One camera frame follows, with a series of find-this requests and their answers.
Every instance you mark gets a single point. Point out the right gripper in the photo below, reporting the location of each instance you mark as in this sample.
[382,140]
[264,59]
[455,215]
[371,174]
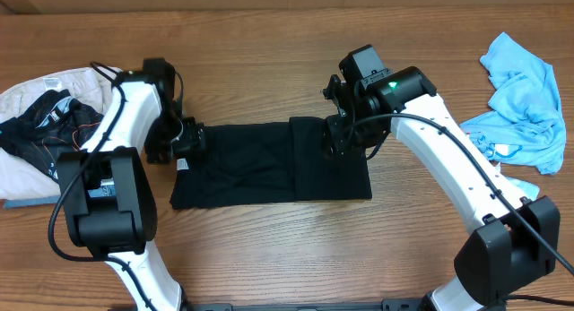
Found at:
[343,146]

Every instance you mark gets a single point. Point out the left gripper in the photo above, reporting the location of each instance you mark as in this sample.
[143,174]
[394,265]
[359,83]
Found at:
[194,134]

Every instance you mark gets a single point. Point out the black shirt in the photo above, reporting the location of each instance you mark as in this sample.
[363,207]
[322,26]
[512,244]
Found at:
[279,162]

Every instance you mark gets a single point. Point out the light blue shirt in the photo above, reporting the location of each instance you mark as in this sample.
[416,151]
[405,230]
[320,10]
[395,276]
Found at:
[525,124]

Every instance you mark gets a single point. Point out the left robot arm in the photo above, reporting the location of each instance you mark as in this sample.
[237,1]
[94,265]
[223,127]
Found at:
[106,212]

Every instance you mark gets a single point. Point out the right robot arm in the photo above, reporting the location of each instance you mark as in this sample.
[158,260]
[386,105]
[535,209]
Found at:
[512,239]

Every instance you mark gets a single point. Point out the black patterned shorts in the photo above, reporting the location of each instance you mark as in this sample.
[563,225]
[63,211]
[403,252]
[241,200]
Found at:
[55,123]

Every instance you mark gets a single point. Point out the blue denim garment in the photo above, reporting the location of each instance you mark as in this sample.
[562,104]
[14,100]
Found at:
[11,204]

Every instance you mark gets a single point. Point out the beige folded garment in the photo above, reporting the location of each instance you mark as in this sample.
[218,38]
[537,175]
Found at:
[19,180]

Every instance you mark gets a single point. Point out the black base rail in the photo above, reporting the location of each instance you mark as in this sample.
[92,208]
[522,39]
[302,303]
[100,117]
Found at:
[305,307]

